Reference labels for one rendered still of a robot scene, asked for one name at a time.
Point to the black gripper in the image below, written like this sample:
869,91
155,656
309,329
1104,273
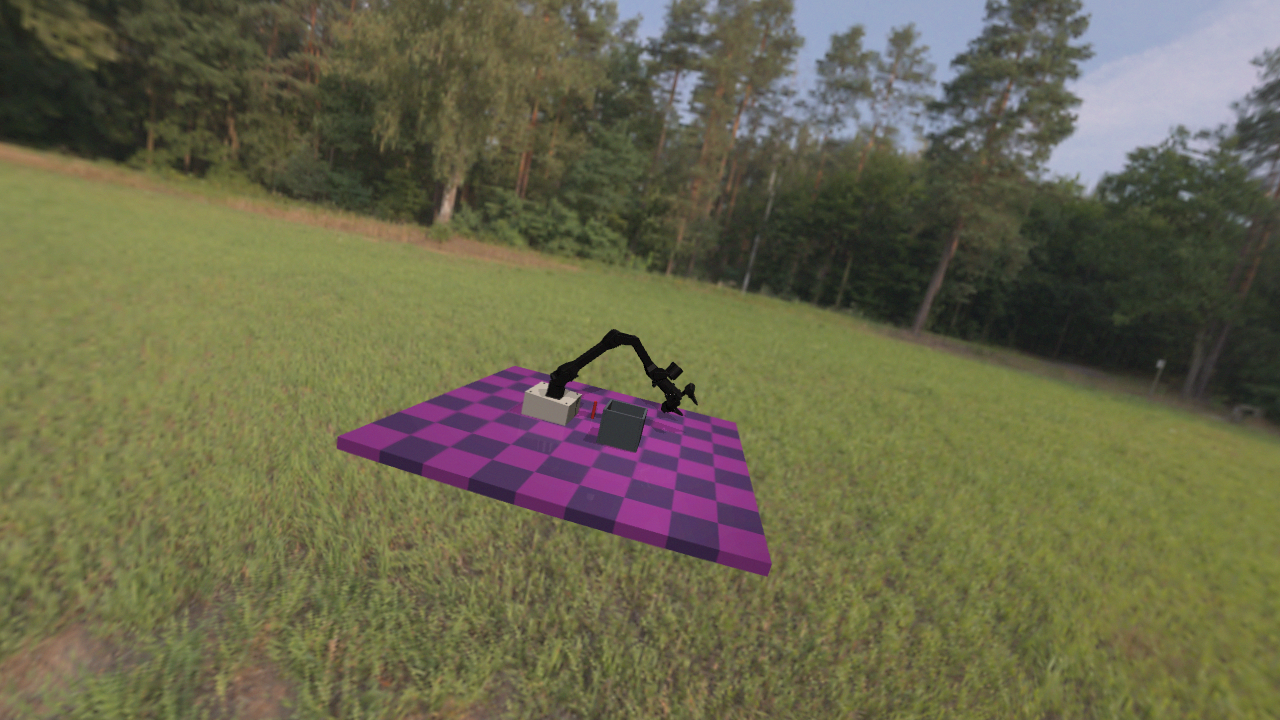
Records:
689,390

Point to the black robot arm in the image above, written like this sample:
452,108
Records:
614,338

